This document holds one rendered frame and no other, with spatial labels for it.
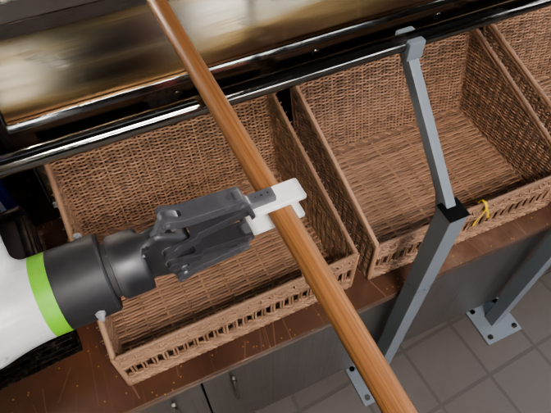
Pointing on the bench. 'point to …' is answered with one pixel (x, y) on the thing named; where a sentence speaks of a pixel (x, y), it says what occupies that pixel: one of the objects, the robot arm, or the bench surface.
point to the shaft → (290, 227)
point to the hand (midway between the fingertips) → (275, 206)
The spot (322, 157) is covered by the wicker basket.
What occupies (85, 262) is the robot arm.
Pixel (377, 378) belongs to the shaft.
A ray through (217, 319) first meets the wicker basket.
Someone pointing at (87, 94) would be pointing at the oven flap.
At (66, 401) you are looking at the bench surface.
